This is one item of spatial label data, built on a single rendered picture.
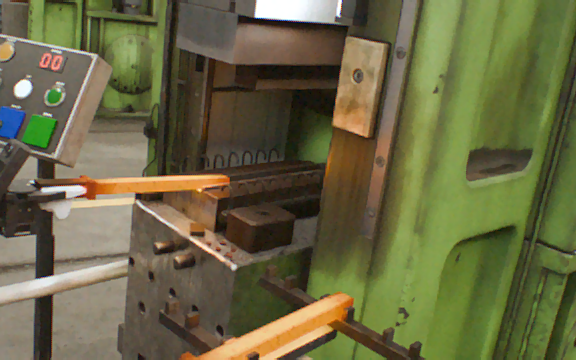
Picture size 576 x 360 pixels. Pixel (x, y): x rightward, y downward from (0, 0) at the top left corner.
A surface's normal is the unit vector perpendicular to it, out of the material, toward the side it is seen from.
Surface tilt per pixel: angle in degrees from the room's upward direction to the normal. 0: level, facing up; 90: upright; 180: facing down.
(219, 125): 90
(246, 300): 90
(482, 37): 89
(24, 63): 60
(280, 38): 90
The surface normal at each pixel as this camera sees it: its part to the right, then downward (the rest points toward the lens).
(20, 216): 0.67, 0.29
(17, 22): 0.40, 0.32
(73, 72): -0.26, -0.28
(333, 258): -0.73, 0.11
